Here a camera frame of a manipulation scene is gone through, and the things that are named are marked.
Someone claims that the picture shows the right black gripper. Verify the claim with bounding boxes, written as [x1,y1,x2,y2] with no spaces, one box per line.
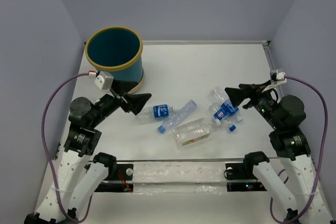
[223,79,282,129]

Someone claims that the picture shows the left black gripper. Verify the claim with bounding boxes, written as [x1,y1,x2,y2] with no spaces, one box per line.
[90,78,152,126]

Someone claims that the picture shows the blue label plastic bottle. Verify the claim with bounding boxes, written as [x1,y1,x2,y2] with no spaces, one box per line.
[135,104,178,124]

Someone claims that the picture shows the red blue label bottle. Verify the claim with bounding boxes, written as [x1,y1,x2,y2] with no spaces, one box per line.
[208,103,233,129]

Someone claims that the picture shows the large clear white-cap bottle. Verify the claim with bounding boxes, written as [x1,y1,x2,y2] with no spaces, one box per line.
[172,118,221,147]

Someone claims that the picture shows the crushed blue cap bottle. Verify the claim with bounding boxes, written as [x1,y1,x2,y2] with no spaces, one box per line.
[157,100,197,134]

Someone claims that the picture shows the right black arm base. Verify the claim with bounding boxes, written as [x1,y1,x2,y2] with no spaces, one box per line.
[223,163,266,193]

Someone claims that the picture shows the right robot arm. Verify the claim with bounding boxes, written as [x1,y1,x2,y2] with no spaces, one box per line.
[224,81,335,223]

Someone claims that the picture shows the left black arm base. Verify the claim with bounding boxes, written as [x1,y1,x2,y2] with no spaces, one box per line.
[94,162,134,193]

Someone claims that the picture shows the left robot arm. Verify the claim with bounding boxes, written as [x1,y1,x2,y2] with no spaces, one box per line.
[24,76,152,223]

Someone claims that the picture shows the teal round bin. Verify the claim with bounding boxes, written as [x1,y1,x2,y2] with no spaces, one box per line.
[85,27,144,93]

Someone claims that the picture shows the loose blue bottle cap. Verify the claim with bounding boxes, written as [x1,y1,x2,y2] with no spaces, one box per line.
[229,125,236,132]

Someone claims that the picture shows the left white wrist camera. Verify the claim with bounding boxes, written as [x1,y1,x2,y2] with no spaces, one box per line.
[94,71,113,91]

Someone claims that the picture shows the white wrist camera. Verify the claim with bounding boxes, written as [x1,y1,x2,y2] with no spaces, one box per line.
[263,69,287,92]
[94,71,113,91]

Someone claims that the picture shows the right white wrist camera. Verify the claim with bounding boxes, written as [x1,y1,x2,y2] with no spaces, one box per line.
[263,69,287,92]

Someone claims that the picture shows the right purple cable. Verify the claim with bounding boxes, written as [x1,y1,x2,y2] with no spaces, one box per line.
[269,76,330,224]

